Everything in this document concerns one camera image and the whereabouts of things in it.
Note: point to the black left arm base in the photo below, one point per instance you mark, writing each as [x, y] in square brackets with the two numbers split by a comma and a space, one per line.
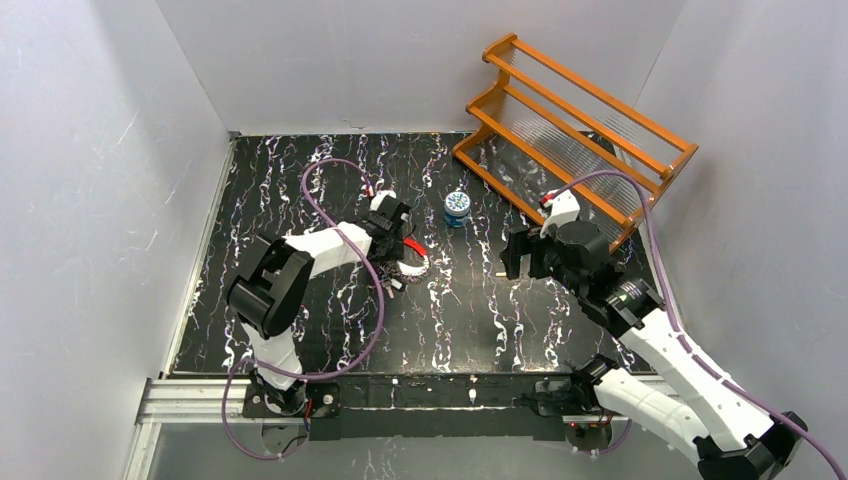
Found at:
[301, 400]

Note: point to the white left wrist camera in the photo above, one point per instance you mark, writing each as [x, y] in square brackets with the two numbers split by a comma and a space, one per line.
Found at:
[384, 203]

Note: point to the red handled spiked keyring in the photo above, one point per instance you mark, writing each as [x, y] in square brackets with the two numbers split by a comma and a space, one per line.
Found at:
[416, 262]

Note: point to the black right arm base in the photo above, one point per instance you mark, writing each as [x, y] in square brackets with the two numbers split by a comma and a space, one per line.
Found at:
[587, 424]

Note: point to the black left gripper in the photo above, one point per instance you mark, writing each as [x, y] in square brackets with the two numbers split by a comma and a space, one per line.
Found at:
[389, 261]

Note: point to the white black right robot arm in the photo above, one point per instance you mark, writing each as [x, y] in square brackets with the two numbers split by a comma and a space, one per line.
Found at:
[723, 434]

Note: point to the orange wooden shelf rack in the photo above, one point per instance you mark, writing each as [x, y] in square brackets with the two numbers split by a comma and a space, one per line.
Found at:
[542, 125]

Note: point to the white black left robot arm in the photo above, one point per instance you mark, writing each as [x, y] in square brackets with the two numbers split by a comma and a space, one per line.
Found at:
[267, 290]

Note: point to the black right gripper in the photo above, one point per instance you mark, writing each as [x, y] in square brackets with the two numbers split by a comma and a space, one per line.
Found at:
[520, 254]

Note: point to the small blue white jar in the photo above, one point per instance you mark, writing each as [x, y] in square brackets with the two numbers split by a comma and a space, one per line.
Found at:
[457, 206]

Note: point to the aluminium frame rail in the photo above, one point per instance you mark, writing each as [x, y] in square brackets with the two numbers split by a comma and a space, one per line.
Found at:
[178, 433]

